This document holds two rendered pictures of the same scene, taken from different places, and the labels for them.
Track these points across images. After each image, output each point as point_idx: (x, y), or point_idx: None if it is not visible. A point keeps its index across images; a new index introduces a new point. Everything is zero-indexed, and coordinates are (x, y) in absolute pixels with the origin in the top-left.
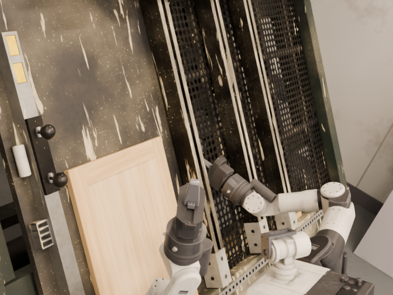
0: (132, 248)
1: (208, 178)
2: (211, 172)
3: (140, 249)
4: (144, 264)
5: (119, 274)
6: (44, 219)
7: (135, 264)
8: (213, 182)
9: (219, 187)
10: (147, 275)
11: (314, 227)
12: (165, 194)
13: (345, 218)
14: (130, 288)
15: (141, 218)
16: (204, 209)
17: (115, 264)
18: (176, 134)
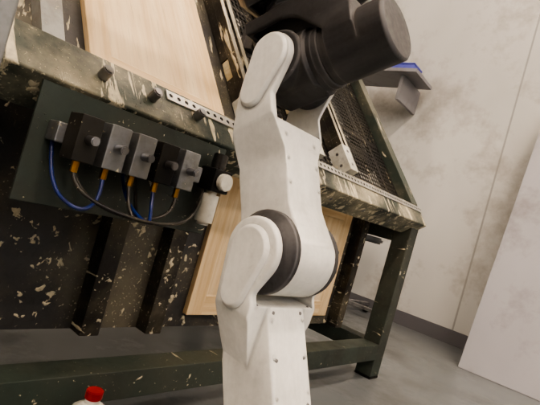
0: (141, 18)
1: (242, 42)
2: (244, 34)
3: (152, 27)
4: (154, 40)
5: (117, 15)
6: None
7: (142, 30)
8: (246, 42)
9: (251, 43)
10: (156, 49)
11: (382, 199)
12: (192, 26)
13: None
14: (129, 36)
15: (157, 13)
16: (235, 55)
17: (114, 6)
18: (211, 7)
